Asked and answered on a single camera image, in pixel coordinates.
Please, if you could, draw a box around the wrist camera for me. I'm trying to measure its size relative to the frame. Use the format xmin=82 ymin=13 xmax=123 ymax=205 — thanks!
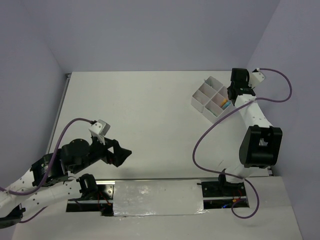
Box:
xmin=88 ymin=119 xmax=111 ymax=145
xmin=249 ymin=68 xmax=266 ymax=89

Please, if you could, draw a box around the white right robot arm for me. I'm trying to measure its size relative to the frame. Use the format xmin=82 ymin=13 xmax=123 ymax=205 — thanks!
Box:
xmin=217 ymin=68 xmax=283 ymax=196

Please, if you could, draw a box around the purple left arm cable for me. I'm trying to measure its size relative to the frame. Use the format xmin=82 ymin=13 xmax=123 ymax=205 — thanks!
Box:
xmin=0 ymin=117 xmax=95 ymax=223

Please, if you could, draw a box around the orange pink highlighter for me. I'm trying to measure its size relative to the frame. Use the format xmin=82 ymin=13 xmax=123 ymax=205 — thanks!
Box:
xmin=219 ymin=99 xmax=228 ymax=108

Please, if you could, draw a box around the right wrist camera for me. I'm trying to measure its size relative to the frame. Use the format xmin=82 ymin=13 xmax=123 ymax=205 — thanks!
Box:
xmin=249 ymin=68 xmax=266 ymax=89

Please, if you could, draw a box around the clear compartment organizer box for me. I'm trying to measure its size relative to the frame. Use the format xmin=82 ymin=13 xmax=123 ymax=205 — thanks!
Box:
xmin=191 ymin=76 xmax=235 ymax=124

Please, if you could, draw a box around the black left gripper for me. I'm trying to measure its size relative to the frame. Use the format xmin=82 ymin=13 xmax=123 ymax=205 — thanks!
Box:
xmin=72 ymin=133 xmax=133 ymax=174

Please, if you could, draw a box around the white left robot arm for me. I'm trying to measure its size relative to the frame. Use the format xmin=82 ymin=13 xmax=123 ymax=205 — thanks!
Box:
xmin=0 ymin=137 xmax=132 ymax=229

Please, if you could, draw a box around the silver foil panel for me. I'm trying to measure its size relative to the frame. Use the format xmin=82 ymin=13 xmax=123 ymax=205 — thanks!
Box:
xmin=113 ymin=179 xmax=206 ymax=217

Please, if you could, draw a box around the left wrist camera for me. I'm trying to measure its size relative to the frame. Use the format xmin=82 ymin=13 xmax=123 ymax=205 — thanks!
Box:
xmin=88 ymin=119 xmax=111 ymax=145

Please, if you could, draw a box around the light blue highlighter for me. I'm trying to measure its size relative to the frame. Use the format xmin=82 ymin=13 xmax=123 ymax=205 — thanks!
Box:
xmin=221 ymin=101 xmax=231 ymax=110

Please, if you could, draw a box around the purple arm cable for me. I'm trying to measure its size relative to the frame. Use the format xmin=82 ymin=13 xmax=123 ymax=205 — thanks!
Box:
xmin=192 ymin=67 xmax=293 ymax=220
xmin=0 ymin=117 xmax=95 ymax=223

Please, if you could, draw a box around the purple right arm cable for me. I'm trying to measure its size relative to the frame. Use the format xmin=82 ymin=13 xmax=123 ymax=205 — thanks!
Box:
xmin=192 ymin=67 xmax=293 ymax=220

